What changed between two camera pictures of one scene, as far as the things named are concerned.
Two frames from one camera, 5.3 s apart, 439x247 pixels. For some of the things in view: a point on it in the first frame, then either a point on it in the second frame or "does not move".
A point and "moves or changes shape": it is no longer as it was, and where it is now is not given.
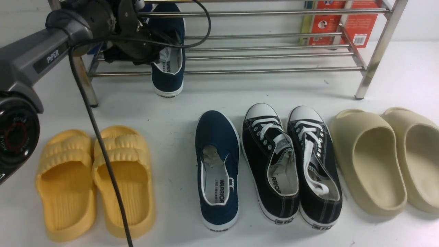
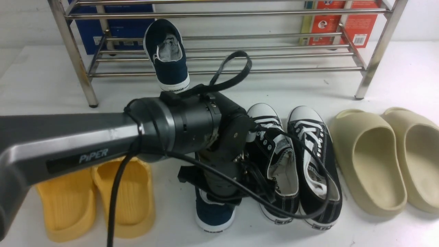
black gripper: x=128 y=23 -> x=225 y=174
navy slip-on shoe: x=167 y=22 moves or changes shape
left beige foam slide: x=368 y=151 does not move
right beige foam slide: x=417 y=134 does not move
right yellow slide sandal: x=129 y=154 does not move
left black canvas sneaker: x=270 y=154 does not move
